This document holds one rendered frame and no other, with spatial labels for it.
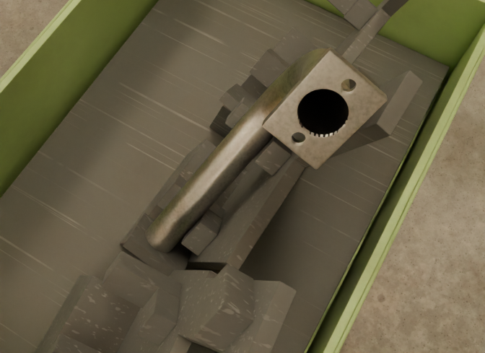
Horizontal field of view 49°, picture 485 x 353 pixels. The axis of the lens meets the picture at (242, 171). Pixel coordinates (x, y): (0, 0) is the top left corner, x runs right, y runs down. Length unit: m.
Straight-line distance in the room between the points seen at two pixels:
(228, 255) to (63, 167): 0.31
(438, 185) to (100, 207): 1.17
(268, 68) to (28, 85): 0.26
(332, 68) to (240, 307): 0.13
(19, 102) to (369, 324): 1.10
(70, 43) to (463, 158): 1.28
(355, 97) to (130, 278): 0.23
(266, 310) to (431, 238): 1.29
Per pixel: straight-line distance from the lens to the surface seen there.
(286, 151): 0.44
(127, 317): 0.53
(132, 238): 0.49
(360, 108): 0.28
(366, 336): 1.47
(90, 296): 0.52
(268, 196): 0.41
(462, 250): 1.58
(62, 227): 0.63
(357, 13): 0.52
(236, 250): 0.40
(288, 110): 0.28
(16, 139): 0.65
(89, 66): 0.69
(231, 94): 0.54
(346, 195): 0.62
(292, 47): 0.62
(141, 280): 0.42
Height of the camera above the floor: 1.42
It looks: 68 degrees down
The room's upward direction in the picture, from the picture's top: straight up
